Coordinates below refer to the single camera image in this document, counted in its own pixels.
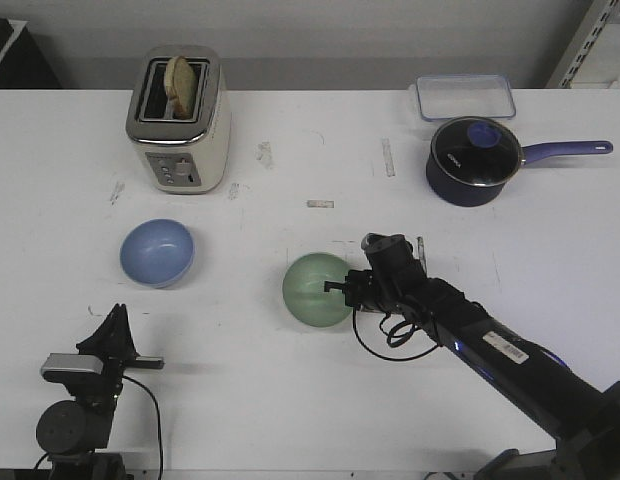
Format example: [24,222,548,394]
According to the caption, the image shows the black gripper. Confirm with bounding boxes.
[324,270,385,312]
[76,303,165,399]

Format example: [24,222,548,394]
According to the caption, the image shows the green bowl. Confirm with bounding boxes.
[282,252,351,328]

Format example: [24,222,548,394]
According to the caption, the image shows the blue bowl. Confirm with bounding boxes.
[119,219,195,288]

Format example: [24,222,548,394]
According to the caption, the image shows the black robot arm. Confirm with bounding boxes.
[324,233,620,479]
[36,303,164,479]

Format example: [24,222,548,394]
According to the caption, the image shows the cream and steel toaster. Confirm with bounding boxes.
[126,45,231,194]

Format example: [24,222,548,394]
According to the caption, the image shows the dark blue saucepan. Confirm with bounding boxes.
[426,139,613,207]

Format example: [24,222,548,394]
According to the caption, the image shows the glass pot lid blue knob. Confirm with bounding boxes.
[431,116,523,187]

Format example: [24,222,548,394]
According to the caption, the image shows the clear plastic food container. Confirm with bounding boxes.
[414,74,517,122]

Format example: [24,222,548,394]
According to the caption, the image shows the toasted bread slice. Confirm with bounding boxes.
[163,56,197,120]

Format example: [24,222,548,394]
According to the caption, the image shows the black box with white edge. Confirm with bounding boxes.
[0,18,61,89]

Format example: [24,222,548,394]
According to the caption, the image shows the grey metal shelf upright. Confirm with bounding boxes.
[544,1,620,89]

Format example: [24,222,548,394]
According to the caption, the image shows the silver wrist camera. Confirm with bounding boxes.
[40,353,104,383]

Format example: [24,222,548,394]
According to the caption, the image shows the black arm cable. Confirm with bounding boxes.
[351,305,441,362]
[121,374,164,477]

